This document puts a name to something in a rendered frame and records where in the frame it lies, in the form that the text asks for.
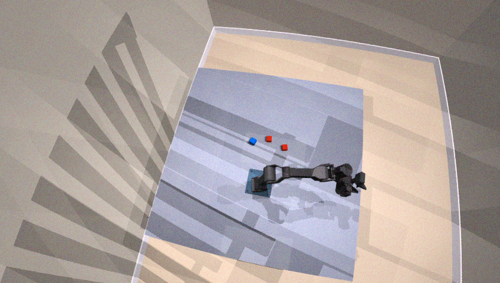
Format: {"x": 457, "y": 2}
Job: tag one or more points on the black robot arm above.
{"x": 320, "y": 173}

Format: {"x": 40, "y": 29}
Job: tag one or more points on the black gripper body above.
{"x": 358, "y": 180}

